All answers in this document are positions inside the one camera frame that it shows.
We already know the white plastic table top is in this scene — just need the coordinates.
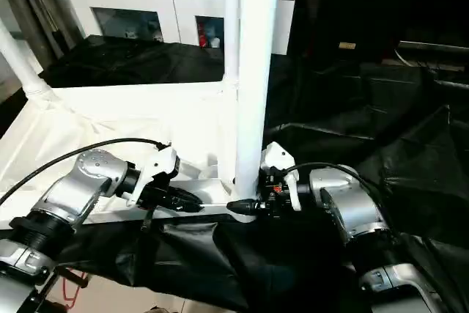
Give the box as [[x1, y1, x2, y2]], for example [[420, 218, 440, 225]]
[[0, 78, 259, 223]]

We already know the black plastic mat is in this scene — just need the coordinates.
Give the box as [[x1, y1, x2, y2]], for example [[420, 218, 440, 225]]
[[0, 33, 469, 313]]

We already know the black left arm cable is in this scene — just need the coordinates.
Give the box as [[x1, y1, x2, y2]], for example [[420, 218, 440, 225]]
[[0, 139, 171, 207]]

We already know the red floor cable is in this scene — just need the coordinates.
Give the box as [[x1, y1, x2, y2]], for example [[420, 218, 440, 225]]
[[62, 269, 89, 308]]

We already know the black bench with silver rail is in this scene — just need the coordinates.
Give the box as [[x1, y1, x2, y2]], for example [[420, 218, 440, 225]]
[[396, 39, 469, 73]]

